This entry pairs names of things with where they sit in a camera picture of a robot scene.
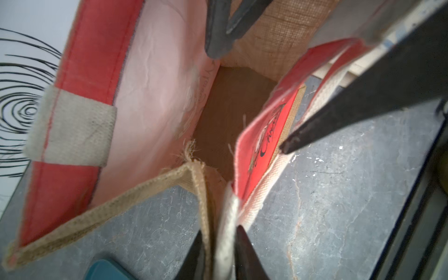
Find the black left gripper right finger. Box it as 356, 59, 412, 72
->
234, 225, 270, 280

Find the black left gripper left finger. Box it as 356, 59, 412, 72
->
175, 231, 205, 280

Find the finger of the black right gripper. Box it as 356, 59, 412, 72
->
280, 5, 448, 154
205, 0, 272, 59

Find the red jute Christmas bag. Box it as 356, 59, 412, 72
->
2, 1, 388, 280

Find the teal tray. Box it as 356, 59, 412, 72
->
84, 259, 136, 280

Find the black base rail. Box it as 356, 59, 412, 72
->
371, 121, 448, 280

